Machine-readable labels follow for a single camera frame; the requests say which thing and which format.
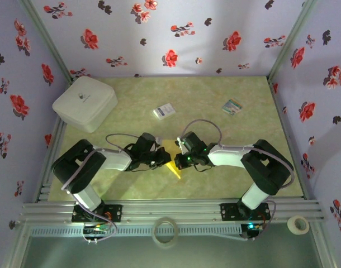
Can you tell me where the yellow square paper sheet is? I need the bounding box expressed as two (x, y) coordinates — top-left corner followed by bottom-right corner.
(160, 138), (185, 179)

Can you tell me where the white blue card packet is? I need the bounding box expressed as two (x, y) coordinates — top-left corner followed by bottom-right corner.
(152, 102), (177, 121)

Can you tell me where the colourful striped card packet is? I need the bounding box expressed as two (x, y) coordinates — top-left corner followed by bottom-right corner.
(221, 97), (243, 116)

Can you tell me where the clear adhesive tape roll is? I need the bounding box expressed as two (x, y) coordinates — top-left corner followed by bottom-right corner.
(152, 216), (179, 249)

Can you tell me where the white plastic storage box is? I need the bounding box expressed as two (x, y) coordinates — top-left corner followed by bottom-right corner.
(52, 76), (119, 134)

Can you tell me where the white adhesive tape roll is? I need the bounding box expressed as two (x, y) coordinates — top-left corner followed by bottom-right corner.
(287, 214), (310, 235)

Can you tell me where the lavender left arm cable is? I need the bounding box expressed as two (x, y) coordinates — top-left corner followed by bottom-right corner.
(61, 133), (140, 244)

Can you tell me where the lavender arm cable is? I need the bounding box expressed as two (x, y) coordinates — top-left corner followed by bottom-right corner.
(61, 133), (140, 244)
(181, 119), (296, 241)

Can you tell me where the lavender right arm cable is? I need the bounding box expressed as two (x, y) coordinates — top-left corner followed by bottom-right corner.
(181, 119), (296, 241)

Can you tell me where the long aluminium mounting rail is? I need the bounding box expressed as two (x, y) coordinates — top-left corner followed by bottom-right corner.
(19, 197), (326, 224)

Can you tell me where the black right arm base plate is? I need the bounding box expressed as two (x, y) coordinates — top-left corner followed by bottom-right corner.
(220, 203), (272, 223)

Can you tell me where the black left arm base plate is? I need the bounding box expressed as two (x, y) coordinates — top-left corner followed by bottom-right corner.
(72, 203), (123, 223)

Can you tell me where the grey slotted cable duct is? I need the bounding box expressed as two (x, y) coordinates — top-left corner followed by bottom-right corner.
(29, 224), (243, 238)

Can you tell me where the aluminium side rail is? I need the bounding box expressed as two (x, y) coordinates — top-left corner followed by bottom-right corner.
(267, 78), (311, 200)
(33, 116), (67, 203)

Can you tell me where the aluminium frame post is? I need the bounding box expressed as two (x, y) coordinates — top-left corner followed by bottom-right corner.
(19, 0), (74, 84)
(267, 0), (319, 82)

